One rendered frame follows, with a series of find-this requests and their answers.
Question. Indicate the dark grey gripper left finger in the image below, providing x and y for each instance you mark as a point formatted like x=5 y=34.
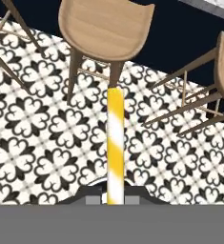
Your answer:
x=90 y=194

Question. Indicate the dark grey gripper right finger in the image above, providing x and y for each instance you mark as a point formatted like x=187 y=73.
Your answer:
x=133 y=194

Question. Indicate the yellow and white striped straw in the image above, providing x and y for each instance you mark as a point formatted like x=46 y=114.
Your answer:
x=115 y=146

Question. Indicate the dark blue dining counter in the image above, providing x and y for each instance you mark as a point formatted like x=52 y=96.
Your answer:
x=183 y=38

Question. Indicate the wooden bar stool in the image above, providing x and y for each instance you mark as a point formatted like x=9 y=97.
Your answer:
x=105 y=28
x=8 y=38
x=205 y=92

